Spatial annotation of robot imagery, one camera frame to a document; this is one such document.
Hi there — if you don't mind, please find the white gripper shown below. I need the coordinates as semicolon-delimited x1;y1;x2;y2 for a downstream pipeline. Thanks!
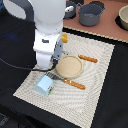
33;30;63;69

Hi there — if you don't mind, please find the light blue milk carton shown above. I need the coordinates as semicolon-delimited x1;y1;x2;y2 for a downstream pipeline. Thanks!
35;75;54;96

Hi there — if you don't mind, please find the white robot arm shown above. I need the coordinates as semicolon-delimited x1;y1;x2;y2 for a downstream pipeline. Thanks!
3;0;66;69

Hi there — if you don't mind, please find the round beige plate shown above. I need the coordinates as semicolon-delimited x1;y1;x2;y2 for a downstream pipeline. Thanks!
56;55;83;79

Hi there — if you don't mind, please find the small grey saucepan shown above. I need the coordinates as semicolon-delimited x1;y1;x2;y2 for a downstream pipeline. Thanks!
64;1;76;19

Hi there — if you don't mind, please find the white woven placemat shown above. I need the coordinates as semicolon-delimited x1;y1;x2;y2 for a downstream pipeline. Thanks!
14;34;114;128

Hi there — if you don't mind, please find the large grey pot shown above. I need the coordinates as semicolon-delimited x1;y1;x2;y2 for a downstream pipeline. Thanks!
77;3;105;27

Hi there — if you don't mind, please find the brown wooden board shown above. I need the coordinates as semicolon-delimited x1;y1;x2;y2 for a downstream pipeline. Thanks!
64;0;128;43

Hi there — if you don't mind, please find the beige bowl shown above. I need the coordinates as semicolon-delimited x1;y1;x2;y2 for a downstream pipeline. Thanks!
119;5;128;30

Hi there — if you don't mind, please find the fork with wooden handle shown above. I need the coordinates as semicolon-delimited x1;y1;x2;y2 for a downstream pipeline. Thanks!
46;72;86;89

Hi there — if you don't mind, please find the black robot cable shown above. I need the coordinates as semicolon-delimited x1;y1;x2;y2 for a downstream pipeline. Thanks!
0;56;54;73

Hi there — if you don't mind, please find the knife with wooden handle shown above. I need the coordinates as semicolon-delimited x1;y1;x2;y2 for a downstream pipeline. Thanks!
61;50;99;64

